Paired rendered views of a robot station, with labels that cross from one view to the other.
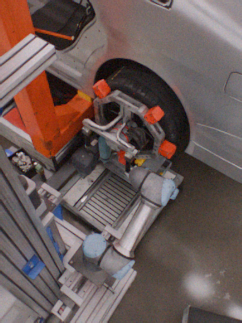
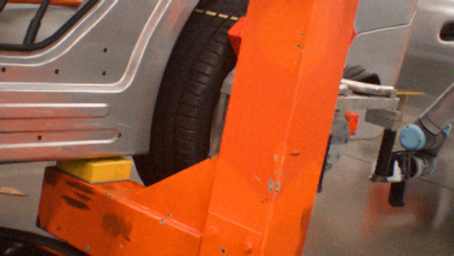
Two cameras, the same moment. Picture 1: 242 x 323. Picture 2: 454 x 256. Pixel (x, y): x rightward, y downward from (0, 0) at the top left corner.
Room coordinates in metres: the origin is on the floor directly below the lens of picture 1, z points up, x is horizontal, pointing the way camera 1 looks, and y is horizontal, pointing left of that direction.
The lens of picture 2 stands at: (1.46, 2.33, 1.24)
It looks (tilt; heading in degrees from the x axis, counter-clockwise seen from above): 10 degrees down; 272
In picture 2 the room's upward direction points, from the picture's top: 11 degrees clockwise
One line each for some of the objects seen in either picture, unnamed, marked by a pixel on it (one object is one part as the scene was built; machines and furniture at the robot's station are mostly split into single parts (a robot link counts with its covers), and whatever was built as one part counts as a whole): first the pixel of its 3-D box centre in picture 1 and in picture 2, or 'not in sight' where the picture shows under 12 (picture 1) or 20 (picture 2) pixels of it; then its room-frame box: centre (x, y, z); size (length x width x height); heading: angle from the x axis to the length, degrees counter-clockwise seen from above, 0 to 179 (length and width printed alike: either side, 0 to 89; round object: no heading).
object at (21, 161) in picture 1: (24, 163); not in sight; (1.27, 0.72, 0.51); 0.20 x 0.14 x 0.13; 46
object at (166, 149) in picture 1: (166, 149); (340, 121); (1.21, -0.30, 0.85); 0.09 x 0.08 x 0.07; 55
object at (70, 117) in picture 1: (75, 106); (142, 190); (1.69, 0.36, 0.69); 0.52 x 0.17 x 0.35; 145
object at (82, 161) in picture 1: (94, 154); not in sight; (1.53, 0.23, 0.26); 0.42 x 0.18 x 0.35; 145
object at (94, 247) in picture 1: (95, 248); not in sight; (0.51, 0.12, 0.98); 0.13 x 0.12 x 0.14; 58
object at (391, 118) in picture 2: (131, 154); (383, 116); (1.12, -0.06, 0.93); 0.09 x 0.05 x 0.05; 145
